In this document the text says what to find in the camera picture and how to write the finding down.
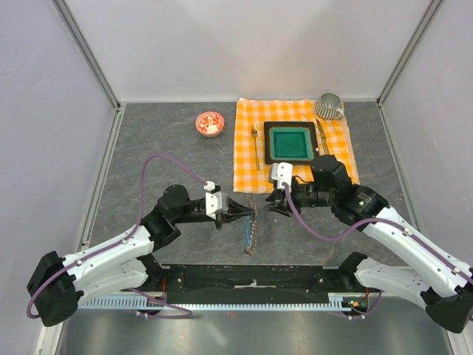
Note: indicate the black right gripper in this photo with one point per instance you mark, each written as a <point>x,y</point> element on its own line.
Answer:
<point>281,205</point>

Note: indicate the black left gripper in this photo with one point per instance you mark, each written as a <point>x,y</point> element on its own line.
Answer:
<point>234,211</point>

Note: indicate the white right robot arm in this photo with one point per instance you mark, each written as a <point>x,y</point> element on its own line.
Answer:
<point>436,281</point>

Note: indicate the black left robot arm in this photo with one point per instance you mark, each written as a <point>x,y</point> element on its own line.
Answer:
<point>60,284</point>

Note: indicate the orange checkered cloth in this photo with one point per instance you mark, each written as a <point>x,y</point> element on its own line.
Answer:
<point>248,112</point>

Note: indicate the black teal square plate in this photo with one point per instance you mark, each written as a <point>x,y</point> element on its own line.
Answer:
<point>292,142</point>

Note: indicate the gold knife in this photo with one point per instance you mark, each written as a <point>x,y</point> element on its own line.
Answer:
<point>323,137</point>

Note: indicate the gold fork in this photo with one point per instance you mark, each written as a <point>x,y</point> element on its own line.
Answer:
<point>254,135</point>

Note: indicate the red patterned bowl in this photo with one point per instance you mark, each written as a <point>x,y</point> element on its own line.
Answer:
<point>210,124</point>

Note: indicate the striped ceramic mug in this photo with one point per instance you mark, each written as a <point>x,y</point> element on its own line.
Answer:
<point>329,107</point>

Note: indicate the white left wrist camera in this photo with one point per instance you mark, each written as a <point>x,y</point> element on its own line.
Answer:
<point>216,202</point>

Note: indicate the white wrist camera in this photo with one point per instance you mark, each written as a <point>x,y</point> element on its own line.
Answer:
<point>281,175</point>
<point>216,202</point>

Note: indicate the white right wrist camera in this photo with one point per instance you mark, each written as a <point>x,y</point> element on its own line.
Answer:
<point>281,175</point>

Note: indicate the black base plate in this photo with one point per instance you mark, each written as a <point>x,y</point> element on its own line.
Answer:
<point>251,285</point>

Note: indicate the slotted cable duct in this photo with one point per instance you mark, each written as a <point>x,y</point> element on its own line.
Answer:
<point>135,302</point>

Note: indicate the aluminium frame rail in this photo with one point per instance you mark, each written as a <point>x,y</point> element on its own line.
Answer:
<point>81,42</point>

